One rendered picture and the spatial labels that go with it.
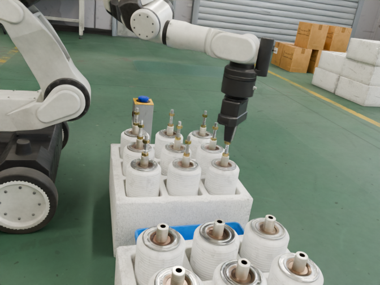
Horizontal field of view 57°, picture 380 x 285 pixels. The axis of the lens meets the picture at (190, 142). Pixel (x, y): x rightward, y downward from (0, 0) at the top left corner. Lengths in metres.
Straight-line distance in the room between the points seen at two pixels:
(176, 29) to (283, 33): 5.87
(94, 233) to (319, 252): 0.71
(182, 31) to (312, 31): 3.82
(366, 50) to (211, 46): 2.71
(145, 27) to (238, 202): 0.54
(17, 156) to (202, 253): 0.64
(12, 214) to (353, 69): 3.12
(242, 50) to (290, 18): 5.94
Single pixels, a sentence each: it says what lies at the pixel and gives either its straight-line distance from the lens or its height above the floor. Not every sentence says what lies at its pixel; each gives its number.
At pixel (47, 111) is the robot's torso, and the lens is 1.17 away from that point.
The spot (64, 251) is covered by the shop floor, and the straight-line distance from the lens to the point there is 1.07.
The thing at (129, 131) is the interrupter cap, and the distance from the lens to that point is 1.19.
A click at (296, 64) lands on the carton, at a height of 0.10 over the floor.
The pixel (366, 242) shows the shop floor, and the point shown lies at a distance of 1.37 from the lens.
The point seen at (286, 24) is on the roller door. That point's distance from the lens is 6.78.
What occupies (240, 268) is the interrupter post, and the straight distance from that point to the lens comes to 0.64.
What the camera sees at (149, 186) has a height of 0.21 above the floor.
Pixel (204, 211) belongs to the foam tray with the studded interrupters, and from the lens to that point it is 1.00.
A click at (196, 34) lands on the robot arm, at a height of 0.61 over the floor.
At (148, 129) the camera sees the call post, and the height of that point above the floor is 0.21.
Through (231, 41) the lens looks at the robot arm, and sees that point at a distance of 0.89.
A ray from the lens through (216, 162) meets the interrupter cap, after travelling 1.03.
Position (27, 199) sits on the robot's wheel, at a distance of 1.10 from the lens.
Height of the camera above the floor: 0.69
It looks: 22 degrees down
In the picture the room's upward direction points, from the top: 7 degrees clockwise
